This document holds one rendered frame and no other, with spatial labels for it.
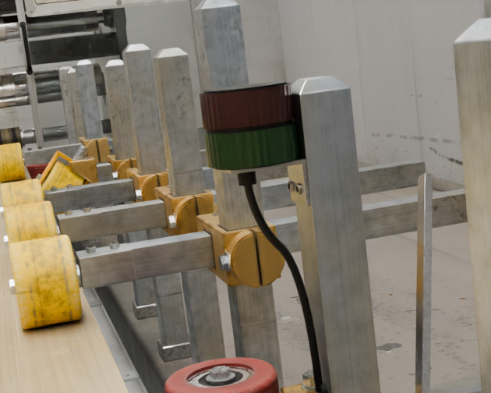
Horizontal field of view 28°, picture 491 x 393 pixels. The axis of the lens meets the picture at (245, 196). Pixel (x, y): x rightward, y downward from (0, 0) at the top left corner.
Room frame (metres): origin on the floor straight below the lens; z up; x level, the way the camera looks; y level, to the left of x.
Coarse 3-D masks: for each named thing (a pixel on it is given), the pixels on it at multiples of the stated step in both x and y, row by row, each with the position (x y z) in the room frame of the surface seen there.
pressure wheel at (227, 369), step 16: (192, 368) 0.68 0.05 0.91; (208, 368) 0.68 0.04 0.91; (224, 368) 0.66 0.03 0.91; (240, 368) 0.68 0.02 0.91; (256, 368) 0.67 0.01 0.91; (272, 368) 0.66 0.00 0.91; (176, 384) 0.65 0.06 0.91; (192, 384) 0.66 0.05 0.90; (208, 384) 0.65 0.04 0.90; (224, 384) 0.65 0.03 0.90; (240, 384) 0.64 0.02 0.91; (256, 384) 0.63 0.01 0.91; (272, 384) 0.64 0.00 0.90
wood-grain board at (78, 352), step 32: (0, 192) 1.92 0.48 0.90; (0, 224) 1.51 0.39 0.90; (0, 256) 1.24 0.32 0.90; (0, 288) 1.05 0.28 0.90; (0, 320) 0.91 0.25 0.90; (96, 320) 0.87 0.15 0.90; (0, 352) 0.80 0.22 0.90; (32, 352) 0.79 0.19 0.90; (64, 352) 0.78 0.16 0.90; (96, 352) 0.77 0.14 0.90; (0, 384) 0.72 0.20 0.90; (32, 384) 0.71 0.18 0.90; (64, 384) 0.70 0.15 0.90; (96, 384) 0.69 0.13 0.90
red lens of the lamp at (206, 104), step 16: (208, 96) 0.61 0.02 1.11; (224, 96) 0.60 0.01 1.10; (240, 96) 0.60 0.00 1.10; (256, 96) 0.60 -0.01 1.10; (272, 96) 0.61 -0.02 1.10; (288, 96) 0.62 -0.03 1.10; (208, 112) 0.61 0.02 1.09; (224, 112) 0.60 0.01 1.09; (240, 112) 0.60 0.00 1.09; (256, 112) 0.60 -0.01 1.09; (272, 112) 0.60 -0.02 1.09; (288, 112) 0.61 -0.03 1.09; (208, 128) 0.62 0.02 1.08; (224, 128) 0.61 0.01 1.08
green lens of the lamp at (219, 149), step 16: (272, 128) 0.60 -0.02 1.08; (288, 128) 0.61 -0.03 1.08; (208, 144) 0.62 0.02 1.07; (224, 144) 0.61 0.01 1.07; (240, 144) 0.60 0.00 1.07; (256, 144) 0.60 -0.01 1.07; (272, 144) 0.60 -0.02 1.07; (288, 144) 0.61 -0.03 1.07; (208, 160) 0.62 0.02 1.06; (224, 160) 0.61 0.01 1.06; (240, 160) 0.60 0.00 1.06; (256, 160) 0.60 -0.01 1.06; (272, 160) 0.60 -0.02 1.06; (288, 160) 0.61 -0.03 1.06
